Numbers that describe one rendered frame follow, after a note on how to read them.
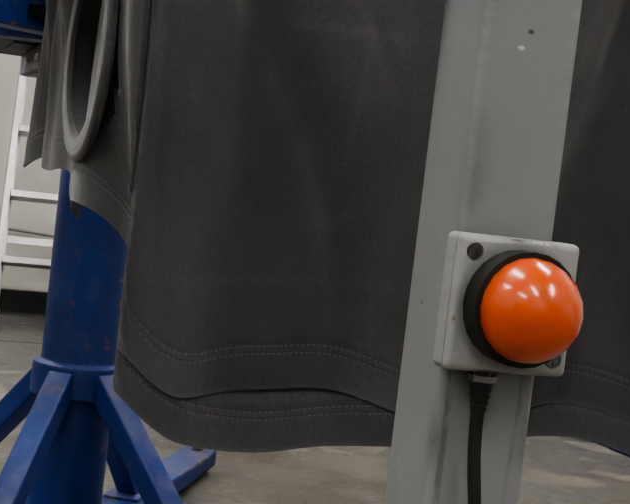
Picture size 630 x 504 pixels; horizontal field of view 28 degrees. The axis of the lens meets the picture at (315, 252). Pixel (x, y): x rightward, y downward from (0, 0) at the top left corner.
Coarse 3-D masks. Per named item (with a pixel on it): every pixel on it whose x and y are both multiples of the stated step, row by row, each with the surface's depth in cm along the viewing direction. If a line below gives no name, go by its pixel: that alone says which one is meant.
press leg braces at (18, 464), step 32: (64, 384) 197; (96, 384) 201; (0, 416) 217; (32, 416) 193; (128, 416) 198; (32, 448) 189; (128, 448) 195; (0, 480) 185; (32, 480) 188; (128, 480) 236; (160, 480) 193
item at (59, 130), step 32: (64, 0) 99; (96, 0) 85; (128, 0) 71; (64, 32) 101; (96, 32) 87; (64, 64) 100; (96, 64) 81; (64, 96) 87; (96, 96) 74; (32, 128) 114; (64, 128) 85; (96, 128) 75; (32, 160) 114; (64, 160) 100; (96, 160) 78; (128, 160) 75; (96, 192) 78; (128, 224) 77
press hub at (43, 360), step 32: (64, 192) 201; (64, 224) 201; (96, 224) 200; (64, 256) 200; (96, 256) 200; (64, 288) 200; (96, 288) 200; (64, 320) 200; (96, 320) 201; (64, 352) 201; (96, 352) 202; (32, 384) 203; (64, 416) 201; (96, 416) 203; (64, 448) 201; (96, 448) 204; (64, 480) 202; (96, 480) 205
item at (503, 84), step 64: (448, 0) 49; (512, 0) 46; (576, 0) 47; (448, 64) 48; (512, 64) 46; (448, 128) 48; (512, 128) 46; (448, 192) 47; (512, 192) 47; (448, 256) 46; (576, 256) 46; (448, 320) 45; (448, 384) 46; (512, 384) 47; (448, 448) 47; (512, 448) 48
